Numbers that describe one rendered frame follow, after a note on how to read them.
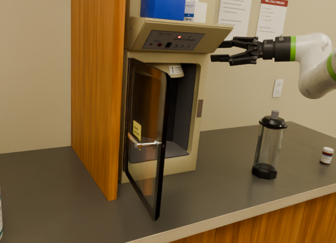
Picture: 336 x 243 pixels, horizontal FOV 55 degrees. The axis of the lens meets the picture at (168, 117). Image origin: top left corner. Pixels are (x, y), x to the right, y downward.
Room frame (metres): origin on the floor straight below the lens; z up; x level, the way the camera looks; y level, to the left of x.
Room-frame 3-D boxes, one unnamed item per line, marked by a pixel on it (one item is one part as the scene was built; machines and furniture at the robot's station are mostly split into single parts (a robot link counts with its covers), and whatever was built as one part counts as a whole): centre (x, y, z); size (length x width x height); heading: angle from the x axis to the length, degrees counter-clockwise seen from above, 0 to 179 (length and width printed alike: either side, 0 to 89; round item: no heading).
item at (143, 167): (0.88, 0.07, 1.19); 0.30 x 0.01 x 0.40; 24
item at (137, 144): (0.80, 0.07, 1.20); 0.10 x 0.05 x 0.03; 24
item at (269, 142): (1.21, -0.41, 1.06); 0.11 x 0.11 x 0.21
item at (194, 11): (1.08, -0.06, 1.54); 0.05 x 0.05 x 0.06; 39
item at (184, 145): (1.21, 0.07, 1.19); 0.26 x 0.24 x 0.35; 121
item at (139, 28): (1.06, -0.02, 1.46); 0.32 x 0.12 x 0.10; 121
